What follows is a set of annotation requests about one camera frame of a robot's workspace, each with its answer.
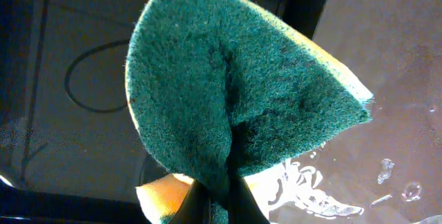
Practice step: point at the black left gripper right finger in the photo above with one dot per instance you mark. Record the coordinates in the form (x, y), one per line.
(242, 207)

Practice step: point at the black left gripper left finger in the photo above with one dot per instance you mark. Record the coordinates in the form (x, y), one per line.
(196, 206)

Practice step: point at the green yellow sponge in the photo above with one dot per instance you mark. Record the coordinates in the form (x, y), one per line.
(219, 90)

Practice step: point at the black small tray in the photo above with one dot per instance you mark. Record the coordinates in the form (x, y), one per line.
(69, 150)

